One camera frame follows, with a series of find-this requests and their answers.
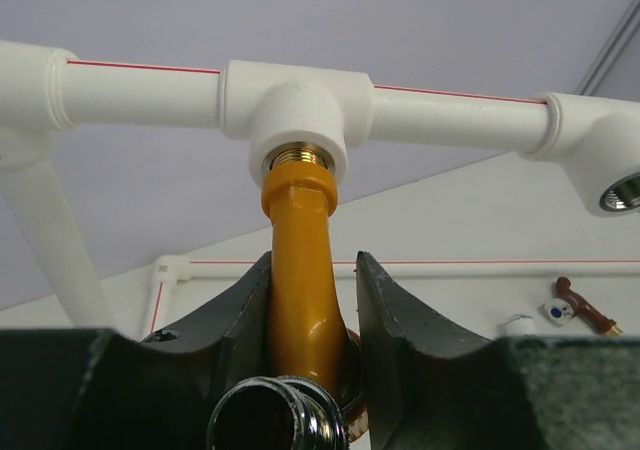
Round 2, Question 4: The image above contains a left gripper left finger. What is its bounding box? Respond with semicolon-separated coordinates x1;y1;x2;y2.
1;255;271;449

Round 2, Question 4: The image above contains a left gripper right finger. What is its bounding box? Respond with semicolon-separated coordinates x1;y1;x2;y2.
356;252;639;449

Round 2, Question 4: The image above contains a yellow faucet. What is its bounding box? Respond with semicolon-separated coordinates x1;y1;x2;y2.
207;161;368;449

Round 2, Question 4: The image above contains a white pipe frame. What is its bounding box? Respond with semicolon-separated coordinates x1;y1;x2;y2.
1;41;639;327

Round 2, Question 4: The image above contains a white faucet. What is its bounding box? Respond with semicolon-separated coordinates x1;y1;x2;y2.
500;314;538;337

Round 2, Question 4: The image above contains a dark red faucet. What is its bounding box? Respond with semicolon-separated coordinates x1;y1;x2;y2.
541;276;623;337

